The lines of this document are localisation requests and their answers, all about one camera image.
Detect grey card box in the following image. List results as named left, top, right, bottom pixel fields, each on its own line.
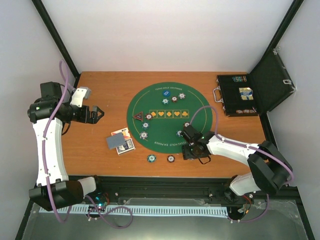
left=106, top=132, right=126, bottom=150

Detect red triangular dealer button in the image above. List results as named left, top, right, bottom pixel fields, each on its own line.
left=133, top=111, right=144, bottom=122

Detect white chip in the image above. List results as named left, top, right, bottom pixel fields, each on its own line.
left=139, top=131, right=148, bottom=140
left=178, top=92, right=186, bottom=100

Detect blue small blind button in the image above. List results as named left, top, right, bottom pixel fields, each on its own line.
left=162, top=90, right=171, bottom=98

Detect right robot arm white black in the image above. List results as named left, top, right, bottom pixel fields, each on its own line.
left=180, top=130, right=294, bottom=201

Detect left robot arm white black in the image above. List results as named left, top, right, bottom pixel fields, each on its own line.
left=27, top=82, right=104, bottom=211

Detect red poker chip stack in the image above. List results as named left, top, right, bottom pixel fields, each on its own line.
left=167, top=155, right=175, bottom=163

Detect blue playing card deck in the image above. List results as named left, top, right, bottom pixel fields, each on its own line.
left=116, top=138, right=136, bottom=155

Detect teal poker chip stack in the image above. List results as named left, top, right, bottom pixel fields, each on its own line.
left=147, top=154, right=157, bottom=163

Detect round green poker mat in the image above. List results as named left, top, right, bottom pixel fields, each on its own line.
left=126, top=82, right=213, bottom=154

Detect red chips in case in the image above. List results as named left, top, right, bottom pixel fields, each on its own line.
left=236, top=109, right=257, bottom=114

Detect card deck in case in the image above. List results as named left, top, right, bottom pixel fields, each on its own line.
left=239, top=87, right=254, bottom=101

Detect black poker case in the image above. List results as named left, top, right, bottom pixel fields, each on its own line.
left=212, top=47, right=297, bottom=117

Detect green controller board with LEDs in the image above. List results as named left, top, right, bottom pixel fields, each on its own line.
left=94, top=192, right=110, bottom=210

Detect teal chips in case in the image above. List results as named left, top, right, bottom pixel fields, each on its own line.
left=232, top=75, right=247, bottom=83

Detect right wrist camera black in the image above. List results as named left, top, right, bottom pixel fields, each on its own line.
left=181, top=124, right=203, bottom=146

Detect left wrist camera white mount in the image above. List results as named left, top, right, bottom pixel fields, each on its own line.
left=70, top=87, right=92, bottom=108

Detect black aluminium frame rail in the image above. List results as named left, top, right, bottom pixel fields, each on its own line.
left=32, top=174, right=301, bottom=208

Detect light blue cable duct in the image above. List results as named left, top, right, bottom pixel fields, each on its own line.
left=39, top=202, right=229, bottom=217

